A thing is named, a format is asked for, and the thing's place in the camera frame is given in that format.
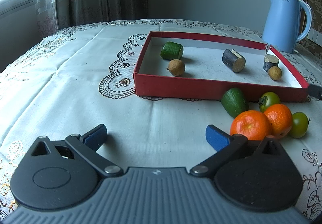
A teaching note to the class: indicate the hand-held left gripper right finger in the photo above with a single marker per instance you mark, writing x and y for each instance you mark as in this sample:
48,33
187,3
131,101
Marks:
217,137

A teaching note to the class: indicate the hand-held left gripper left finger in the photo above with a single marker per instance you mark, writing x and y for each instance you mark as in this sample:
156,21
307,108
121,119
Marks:
94,136

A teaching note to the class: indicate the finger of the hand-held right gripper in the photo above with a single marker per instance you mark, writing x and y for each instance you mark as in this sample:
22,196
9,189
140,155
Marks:
315,91

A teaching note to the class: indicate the large orange tangerine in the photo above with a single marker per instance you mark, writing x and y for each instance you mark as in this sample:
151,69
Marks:
251,126

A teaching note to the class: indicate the green cucumber end piece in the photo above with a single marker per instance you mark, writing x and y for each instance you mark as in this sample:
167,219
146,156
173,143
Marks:
234,102

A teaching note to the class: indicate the small orange tangerine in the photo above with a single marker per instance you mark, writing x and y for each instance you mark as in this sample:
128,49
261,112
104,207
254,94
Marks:
280,118

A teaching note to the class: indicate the brown longan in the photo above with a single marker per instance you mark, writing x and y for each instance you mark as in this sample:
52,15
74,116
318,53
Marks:
274,73
176,67

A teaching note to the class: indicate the green tomato with calyx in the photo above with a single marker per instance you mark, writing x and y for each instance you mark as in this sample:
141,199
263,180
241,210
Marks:
270,99

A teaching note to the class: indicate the small dark eggplant chunk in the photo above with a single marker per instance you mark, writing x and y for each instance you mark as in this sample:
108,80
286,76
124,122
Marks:
270,62

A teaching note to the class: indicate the red shallow cardboard box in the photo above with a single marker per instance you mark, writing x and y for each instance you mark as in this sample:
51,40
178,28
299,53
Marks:
211,73

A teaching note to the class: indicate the green cucumber chunk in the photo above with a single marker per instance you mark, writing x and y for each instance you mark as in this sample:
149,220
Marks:
171,50

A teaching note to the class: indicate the embroidered white tablecloth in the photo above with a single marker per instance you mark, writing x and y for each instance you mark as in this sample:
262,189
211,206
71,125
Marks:
63,83

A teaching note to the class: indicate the light blue electric kettle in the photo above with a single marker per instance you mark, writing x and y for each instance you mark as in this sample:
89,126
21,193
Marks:
281,23

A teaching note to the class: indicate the white wall switch panel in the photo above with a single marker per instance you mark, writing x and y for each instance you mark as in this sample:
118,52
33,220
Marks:
317,36

